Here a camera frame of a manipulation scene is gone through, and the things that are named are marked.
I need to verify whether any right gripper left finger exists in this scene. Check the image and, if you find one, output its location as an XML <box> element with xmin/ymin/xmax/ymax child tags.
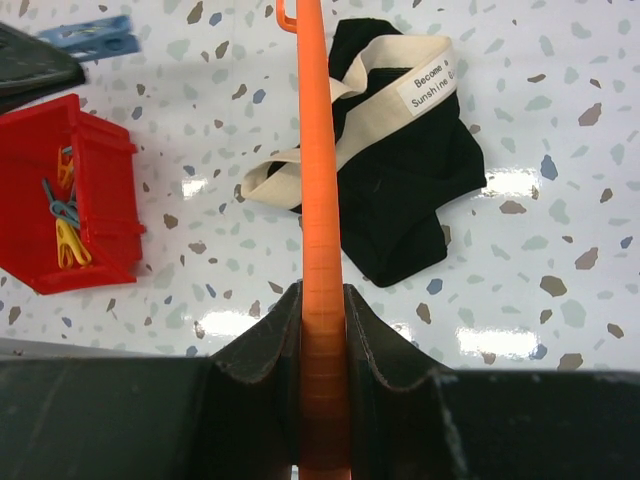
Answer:
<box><xmin>1</xmin><ymin>284</ymin><xmax>302</xmax><ymax>479</ymax></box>

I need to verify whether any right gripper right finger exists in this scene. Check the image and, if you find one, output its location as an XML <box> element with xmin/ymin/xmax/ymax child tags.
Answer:
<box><xmin>344</xmin><ymin>286</ymin><xmax>639</xmax><ymax>479</ymax></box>

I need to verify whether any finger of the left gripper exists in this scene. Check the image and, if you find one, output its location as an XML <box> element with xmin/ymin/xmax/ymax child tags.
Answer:
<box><xmin>0</xmin><ymin>23</ymin><xmax>86</xmax><ymax>113</ymax></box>

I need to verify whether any orange plastic hanger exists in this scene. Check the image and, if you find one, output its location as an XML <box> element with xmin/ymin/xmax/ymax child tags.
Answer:
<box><xmin>276</xmin><ymin>1</ymin><xmax>351</xmax><ymax>479</ymax></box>

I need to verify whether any blue clothespin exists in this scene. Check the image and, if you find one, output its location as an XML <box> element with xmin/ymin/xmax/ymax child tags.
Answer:
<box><xmin>36</xmin><ymin>15</ymin><xmax>140</xmax><ymax>63</ymax></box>

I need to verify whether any teal clothespin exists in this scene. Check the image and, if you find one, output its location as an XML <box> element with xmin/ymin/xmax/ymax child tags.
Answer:
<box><xmin>42</xmin><ymin>179</ymin><xmax>80</xmax><ymax>230</ymax></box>

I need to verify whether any black underwear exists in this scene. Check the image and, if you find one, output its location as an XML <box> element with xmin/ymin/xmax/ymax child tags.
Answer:
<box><xmin>241</xmin><ymin>18</ymin><xmax>489</xmax><ymax>289</ymax></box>

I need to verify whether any yellow clothespin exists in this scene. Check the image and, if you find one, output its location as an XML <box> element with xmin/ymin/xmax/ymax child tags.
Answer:
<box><xmin>55</xmin><ymin>218</ymin><xmax>92</xmax><ymax>270</ymax></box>

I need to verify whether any red plastic bin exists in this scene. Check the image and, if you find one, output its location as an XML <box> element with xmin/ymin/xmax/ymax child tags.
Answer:
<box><xmin>1</xmin><ymin>94</ymin><xmax>144</xmax><ymax>294</ymax></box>

